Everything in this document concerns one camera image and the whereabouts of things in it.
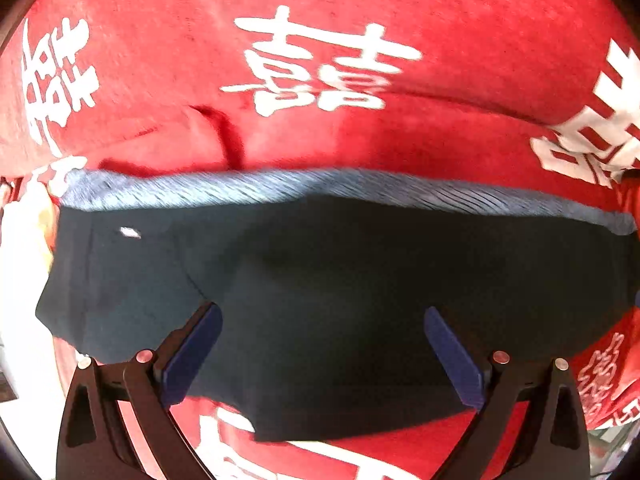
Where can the red printed blanket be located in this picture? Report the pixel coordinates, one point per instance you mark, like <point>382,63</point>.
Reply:
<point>320,150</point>

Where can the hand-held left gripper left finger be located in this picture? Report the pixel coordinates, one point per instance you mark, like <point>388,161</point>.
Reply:
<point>195,355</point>

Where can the dark pants with grey waistband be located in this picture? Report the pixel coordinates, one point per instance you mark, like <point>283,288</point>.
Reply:
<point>325,270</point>

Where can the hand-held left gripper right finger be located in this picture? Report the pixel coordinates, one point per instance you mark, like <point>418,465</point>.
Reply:
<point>452,355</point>

